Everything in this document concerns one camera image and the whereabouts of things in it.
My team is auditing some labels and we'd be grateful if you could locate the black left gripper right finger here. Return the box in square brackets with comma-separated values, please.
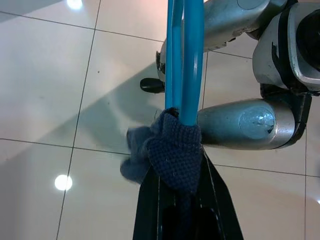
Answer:
[198, 152, 245, 240]

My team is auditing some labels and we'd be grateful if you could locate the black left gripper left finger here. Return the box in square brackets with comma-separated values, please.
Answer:
[132, 172, 166, 240]

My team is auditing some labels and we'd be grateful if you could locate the navy knit garment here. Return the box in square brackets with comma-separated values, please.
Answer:
[119, 106, 202, 240]

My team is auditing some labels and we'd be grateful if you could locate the blue plastic hanger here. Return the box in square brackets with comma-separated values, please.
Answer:
[164, 0, 205, 126]

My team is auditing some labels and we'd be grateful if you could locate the silver robot left leg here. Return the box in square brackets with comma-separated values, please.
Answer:
[196, 98, 313, 151]

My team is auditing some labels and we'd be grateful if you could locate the silver robot pelvis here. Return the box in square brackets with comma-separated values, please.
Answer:
[251, 0, 320, 97]

